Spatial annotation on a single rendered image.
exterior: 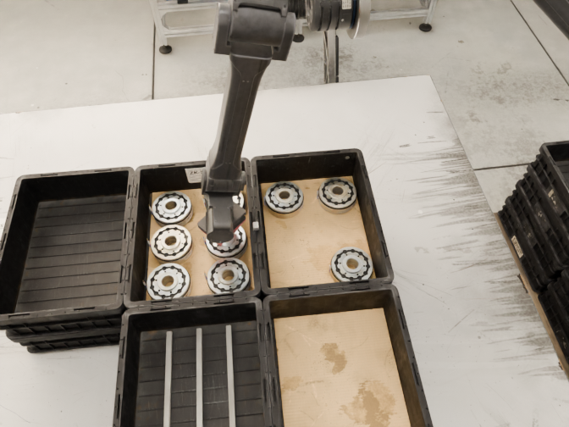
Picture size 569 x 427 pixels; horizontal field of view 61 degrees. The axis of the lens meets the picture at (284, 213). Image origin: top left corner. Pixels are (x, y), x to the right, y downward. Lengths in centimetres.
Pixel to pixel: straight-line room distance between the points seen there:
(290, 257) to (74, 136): 91
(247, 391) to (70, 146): 104
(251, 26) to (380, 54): 248
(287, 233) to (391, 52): 210
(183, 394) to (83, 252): 45
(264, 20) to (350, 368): 75
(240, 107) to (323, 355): 59
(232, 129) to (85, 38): 268
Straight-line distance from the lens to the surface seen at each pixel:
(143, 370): 115
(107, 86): 305
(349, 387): 111
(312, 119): 170
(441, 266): 142
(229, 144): 87
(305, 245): 123
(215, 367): 112
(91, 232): 135
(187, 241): 123
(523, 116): 300
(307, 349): 112
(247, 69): 74
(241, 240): 121
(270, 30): 70
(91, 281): 128
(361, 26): 138
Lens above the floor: 190
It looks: 56 degrees down
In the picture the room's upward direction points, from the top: straight up
